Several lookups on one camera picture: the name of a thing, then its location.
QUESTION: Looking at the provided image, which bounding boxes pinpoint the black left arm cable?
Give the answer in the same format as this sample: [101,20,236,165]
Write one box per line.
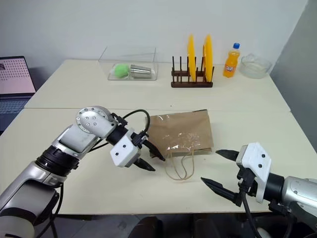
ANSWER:
[111,109,151,139]

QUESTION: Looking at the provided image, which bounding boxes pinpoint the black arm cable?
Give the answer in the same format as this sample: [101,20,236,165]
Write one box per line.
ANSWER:
[111,109,151,139]
[238,182,263,238]

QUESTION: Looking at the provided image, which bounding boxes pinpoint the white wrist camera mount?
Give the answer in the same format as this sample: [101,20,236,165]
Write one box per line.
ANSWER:
[109,128,142,168]
[235,142,272,204]

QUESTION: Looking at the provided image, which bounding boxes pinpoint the brown paper bag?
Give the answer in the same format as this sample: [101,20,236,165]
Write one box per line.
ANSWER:
[145,108,214,181]

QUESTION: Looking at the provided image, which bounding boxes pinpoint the dark rounded shape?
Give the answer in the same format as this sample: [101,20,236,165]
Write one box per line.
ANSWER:
[130,215,164,238]

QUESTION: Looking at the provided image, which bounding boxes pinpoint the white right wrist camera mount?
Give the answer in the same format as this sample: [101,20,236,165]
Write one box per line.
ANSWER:
[235,142,272,204]

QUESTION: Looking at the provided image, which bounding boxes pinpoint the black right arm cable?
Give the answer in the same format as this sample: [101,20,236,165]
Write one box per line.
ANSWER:
[238,182,263,238]

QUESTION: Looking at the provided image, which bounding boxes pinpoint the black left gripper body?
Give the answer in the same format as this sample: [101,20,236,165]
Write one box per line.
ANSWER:
[131,132,150,150]

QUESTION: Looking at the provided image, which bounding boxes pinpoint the clear glass bowl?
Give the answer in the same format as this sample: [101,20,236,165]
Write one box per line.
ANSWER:
[238,53,273,80]

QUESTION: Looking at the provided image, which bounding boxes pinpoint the dark wooden dish rack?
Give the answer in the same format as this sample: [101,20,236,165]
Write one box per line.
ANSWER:
[170,55,214,89]

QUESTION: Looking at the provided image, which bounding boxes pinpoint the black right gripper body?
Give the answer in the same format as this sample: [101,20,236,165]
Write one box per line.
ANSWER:
[232,167,258,208]

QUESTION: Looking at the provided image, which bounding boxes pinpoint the yellow plate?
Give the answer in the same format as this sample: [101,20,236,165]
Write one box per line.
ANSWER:
[202,34,214,83]
[187,34,197,81]

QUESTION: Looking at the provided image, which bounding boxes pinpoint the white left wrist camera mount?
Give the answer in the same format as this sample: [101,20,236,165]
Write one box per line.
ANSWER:
[109,128,142,168]

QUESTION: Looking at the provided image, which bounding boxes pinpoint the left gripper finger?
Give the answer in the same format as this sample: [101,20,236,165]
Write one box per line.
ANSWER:
[144,140,166,162]
[133,158,157,172]

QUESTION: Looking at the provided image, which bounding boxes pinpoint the clear plastic box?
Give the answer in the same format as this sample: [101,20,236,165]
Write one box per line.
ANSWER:
[98,46,159,82]

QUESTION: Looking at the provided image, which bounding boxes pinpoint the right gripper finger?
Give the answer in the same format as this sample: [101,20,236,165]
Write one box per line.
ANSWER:
[200,177,235,202]
[215,149,239,164]

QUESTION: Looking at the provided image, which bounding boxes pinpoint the grey laptop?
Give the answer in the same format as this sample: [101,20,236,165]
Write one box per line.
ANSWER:
[0,56,37,136]

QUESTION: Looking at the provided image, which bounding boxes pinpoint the stacked metal cups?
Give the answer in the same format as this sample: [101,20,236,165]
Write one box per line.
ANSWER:
[128,64,153,80]

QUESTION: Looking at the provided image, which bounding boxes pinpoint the orange soda bottle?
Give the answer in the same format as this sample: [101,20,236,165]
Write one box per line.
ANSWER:
[222,42,241,78]

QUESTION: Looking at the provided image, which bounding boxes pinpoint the green sponge ball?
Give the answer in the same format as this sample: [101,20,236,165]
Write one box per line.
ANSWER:
[112,63,130,79]

